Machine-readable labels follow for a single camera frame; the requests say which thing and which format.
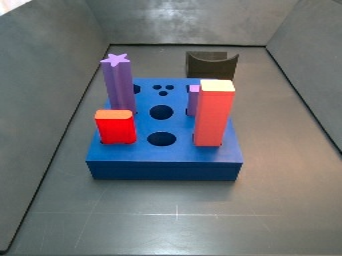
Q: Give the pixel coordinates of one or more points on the blue shape sorting board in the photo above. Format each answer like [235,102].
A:
[163,154]

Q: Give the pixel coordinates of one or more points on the small purple square peg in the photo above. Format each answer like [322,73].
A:
[192,99]

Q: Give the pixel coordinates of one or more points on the red rounded block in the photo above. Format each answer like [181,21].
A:
[116,126]

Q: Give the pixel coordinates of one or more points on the tall salmon rectangular block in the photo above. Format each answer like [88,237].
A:
[215,100]

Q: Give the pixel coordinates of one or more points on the black curved holder stand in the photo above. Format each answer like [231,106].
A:
[209,65]

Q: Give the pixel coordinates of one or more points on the purple star peg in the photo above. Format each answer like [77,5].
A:
[117,79]

